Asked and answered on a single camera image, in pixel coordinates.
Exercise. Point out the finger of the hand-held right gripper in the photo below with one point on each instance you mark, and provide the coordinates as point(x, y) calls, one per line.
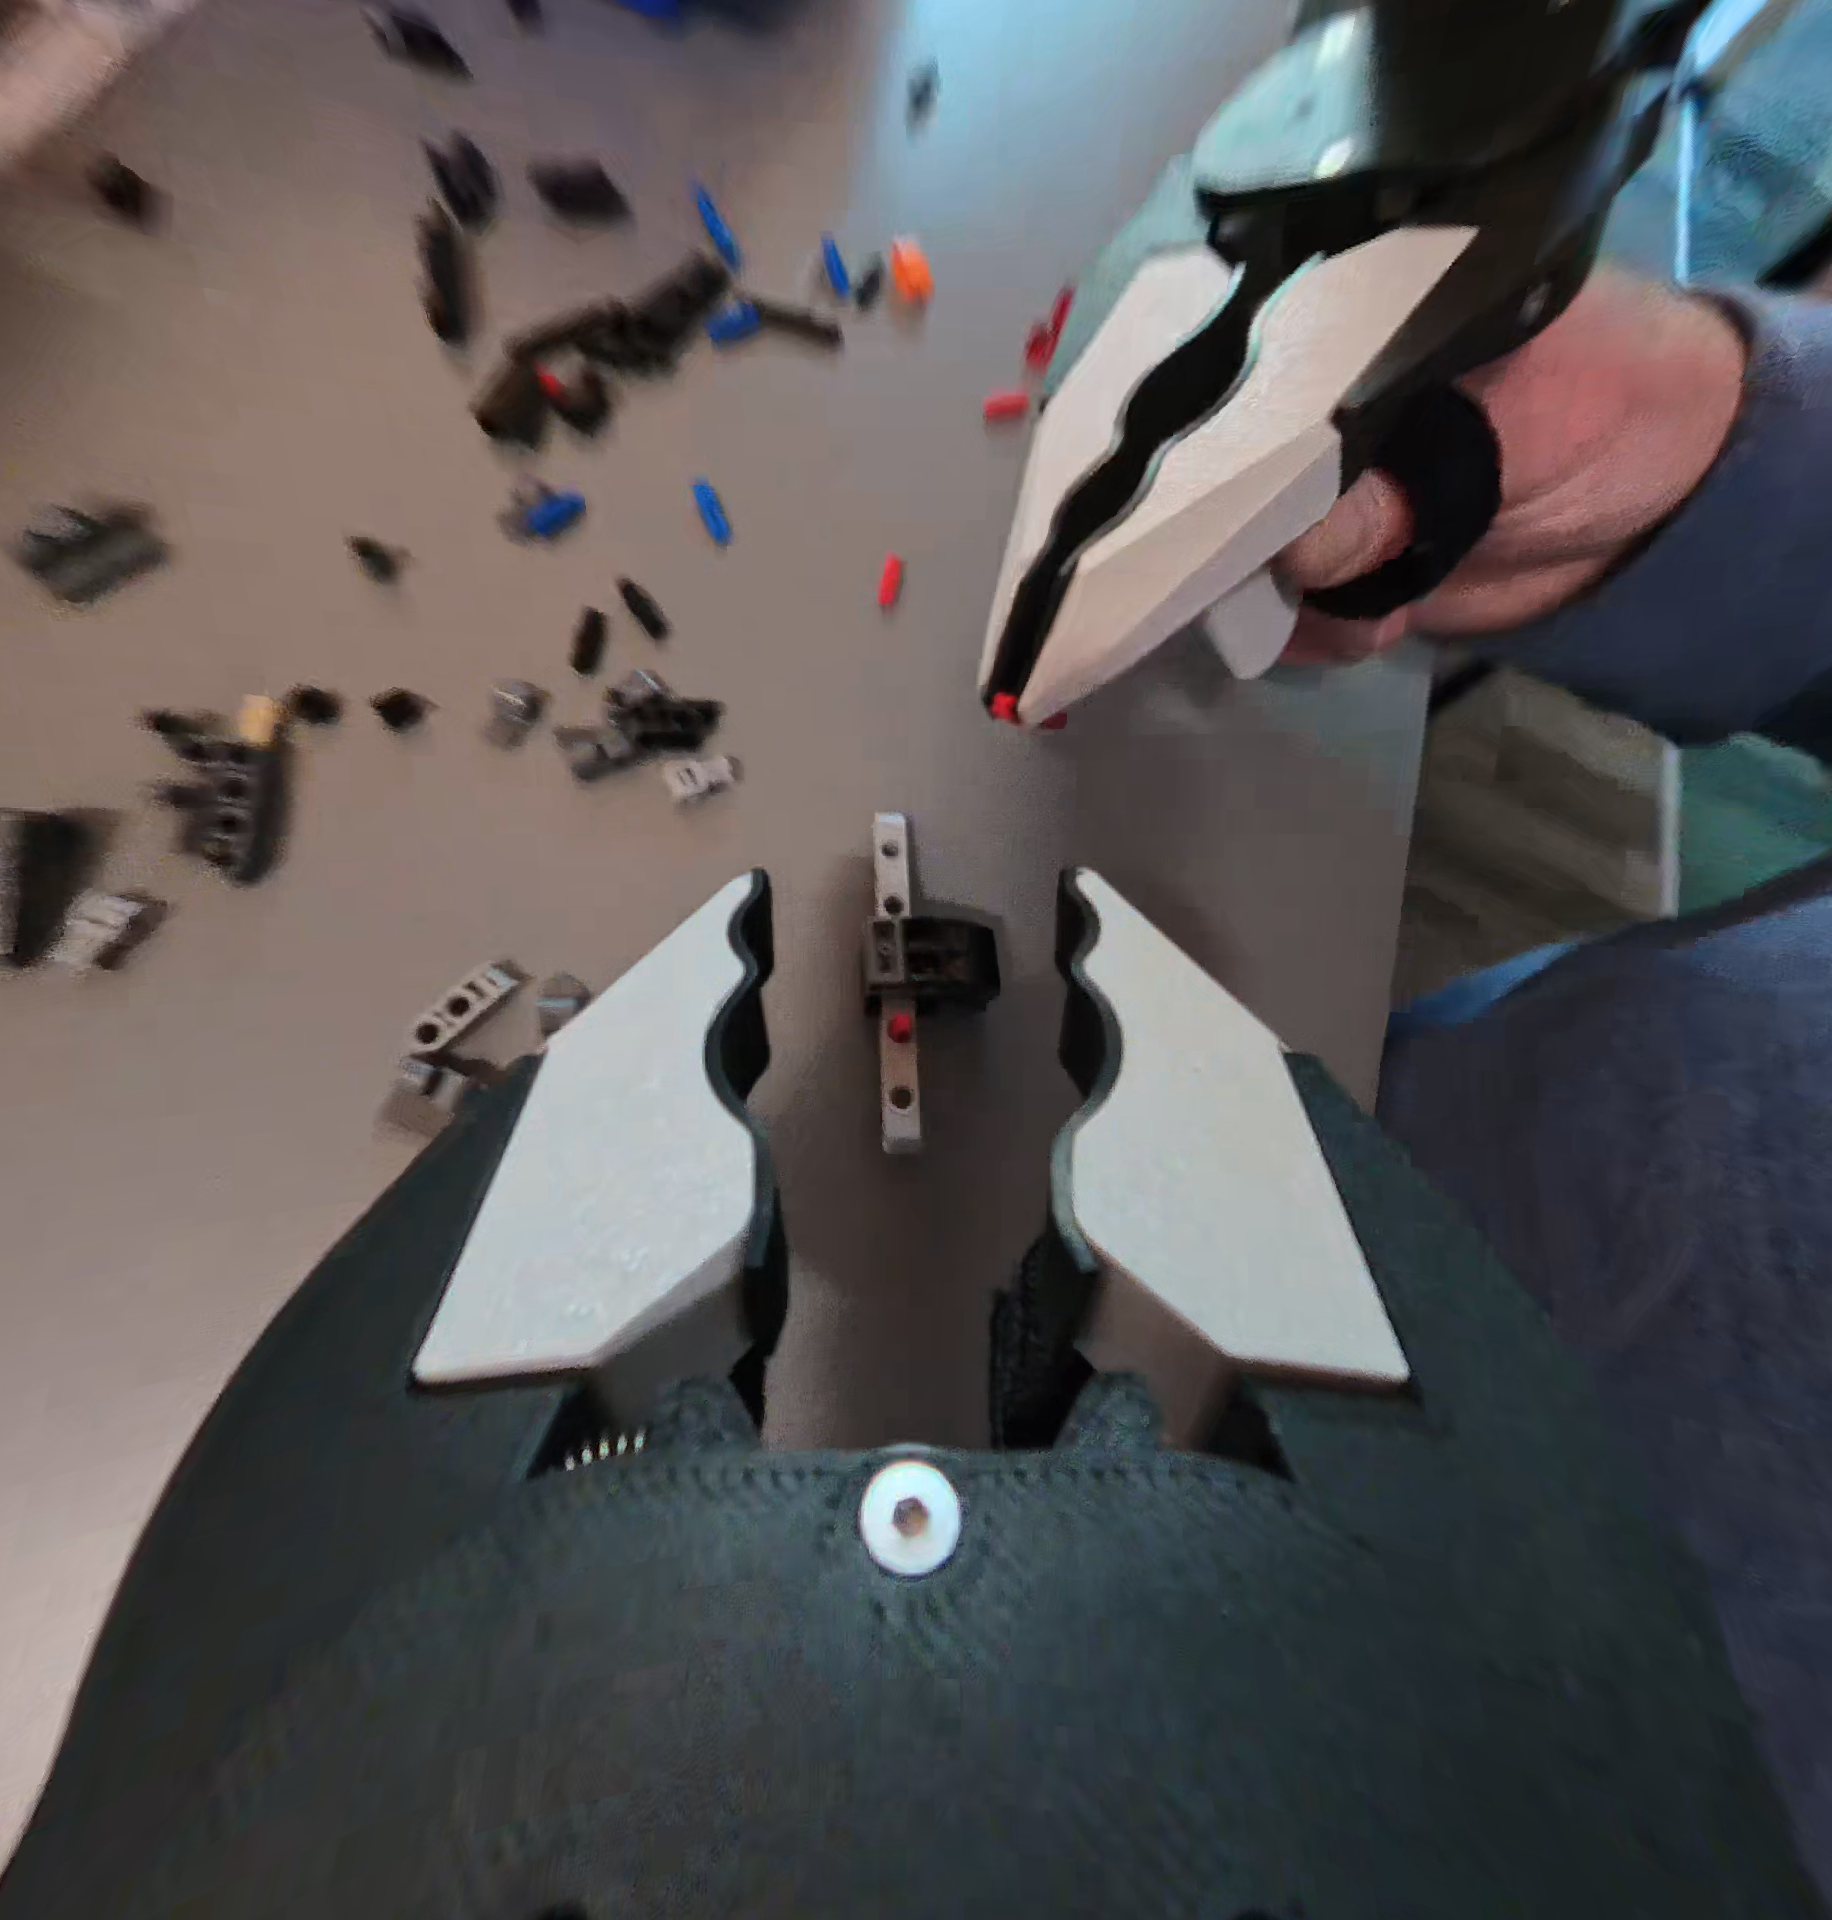
point(1278, 421)
point(1113, 391)

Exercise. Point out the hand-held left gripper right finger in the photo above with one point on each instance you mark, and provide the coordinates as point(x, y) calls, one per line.
point(1233, 1201)

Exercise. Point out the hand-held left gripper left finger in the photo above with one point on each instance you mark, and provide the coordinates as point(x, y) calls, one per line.
point(603, 1201)

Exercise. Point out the short red lego pin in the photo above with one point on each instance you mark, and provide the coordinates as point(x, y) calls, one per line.
point(1015, 711)
point(890, 578)

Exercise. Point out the small grey black brick assembly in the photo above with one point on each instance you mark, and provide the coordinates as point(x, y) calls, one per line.
point(955, 960)

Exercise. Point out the long light grey lego beam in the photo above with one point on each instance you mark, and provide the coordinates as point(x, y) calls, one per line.
point(892, 864)

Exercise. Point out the person's right forearm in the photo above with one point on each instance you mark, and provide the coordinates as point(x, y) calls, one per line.
point(1788, 540)

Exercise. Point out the transparent red lego piece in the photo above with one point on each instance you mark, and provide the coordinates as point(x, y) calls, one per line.
point(1048, 323)
point(1004, 406)

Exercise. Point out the orange lego piece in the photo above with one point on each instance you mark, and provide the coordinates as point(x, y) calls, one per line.
point(907, 271)

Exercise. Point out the blue lego pin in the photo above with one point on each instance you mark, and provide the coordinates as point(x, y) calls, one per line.
point(711, 511)

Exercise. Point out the small light grey lego connector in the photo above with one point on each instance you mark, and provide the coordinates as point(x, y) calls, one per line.
point(698, 779)
point(109, 930)

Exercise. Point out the small grey lego brick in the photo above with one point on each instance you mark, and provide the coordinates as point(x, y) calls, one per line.
point(515, 711)

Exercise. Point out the pile of black lego pieces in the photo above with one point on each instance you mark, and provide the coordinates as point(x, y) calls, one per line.
point(603, 316)

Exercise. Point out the small black lego slope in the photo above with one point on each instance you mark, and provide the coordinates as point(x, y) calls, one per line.
point(401, 710)

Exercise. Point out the dark grey angled lego beam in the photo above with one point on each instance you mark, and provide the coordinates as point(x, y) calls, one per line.
point(232, 803)

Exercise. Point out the small black round lego piece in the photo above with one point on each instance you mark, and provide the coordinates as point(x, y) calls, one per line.
point(314, 705)

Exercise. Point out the dark grey curved lego brick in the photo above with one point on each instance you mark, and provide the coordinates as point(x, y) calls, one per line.
point(19, 886)

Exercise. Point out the dark round lego bushing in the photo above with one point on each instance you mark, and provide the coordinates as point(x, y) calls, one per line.
point(378, 560)

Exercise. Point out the grey double lego connector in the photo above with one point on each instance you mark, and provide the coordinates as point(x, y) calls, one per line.
point(94, 548)

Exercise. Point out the lego sticker sheet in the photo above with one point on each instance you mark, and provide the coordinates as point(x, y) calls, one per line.
point(64, 61)

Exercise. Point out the person's right hand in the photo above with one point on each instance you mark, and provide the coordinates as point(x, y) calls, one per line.
point(1623, 421)

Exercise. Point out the blue pin with grey connector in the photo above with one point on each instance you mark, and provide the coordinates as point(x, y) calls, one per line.
point(544, 511)

